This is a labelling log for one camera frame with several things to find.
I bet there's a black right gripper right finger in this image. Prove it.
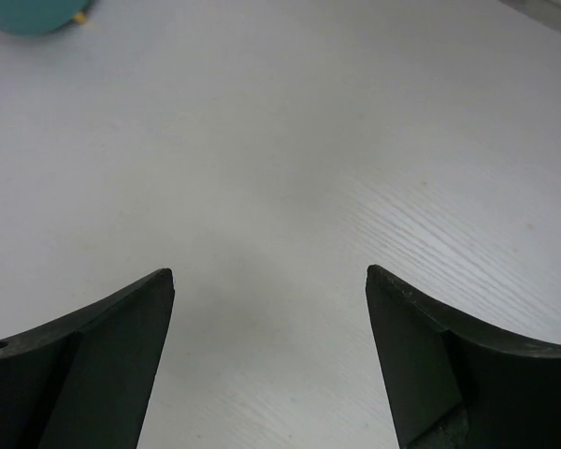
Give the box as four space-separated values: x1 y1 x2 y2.
366 265 561 448

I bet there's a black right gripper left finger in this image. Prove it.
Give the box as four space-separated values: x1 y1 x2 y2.
0 268 174 448

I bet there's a yellow lego brick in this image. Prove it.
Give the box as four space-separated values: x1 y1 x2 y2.
72 11 87 23

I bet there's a teal divided round container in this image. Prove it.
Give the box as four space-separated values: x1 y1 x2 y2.
0 0 94 36

